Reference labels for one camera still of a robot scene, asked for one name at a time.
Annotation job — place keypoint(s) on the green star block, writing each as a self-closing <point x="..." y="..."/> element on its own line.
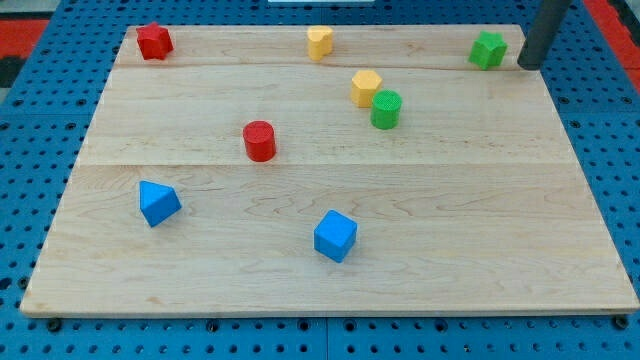
<point x="488" y="50"/>

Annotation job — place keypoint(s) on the yellow heart block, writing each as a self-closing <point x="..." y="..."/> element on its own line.
<point x="319" y="41"/>

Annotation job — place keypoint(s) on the red star block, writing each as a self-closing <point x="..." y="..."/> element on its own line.
<point x="154" y="41"/>

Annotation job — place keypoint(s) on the blue cube block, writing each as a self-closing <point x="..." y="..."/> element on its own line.
<point x="335" y="235"/>

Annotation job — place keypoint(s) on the red cylinder block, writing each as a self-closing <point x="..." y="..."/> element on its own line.
<point x="259" y="141"/>

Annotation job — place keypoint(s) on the wooden board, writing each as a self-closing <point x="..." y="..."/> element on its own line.
<point x="473" y="205"/>

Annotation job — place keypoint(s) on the green cylinder block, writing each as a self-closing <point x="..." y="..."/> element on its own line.
<point x="385" y="109"/>

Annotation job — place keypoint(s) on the yellow hexagon block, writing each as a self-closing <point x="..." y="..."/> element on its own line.
<point x="364" y="85"/>

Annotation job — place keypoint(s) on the blue triangular prism block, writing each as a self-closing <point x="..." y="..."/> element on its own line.
<point x="157" y="202"/>

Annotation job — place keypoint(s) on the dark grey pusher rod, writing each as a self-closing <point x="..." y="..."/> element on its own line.
<point x="543" y="31"/>

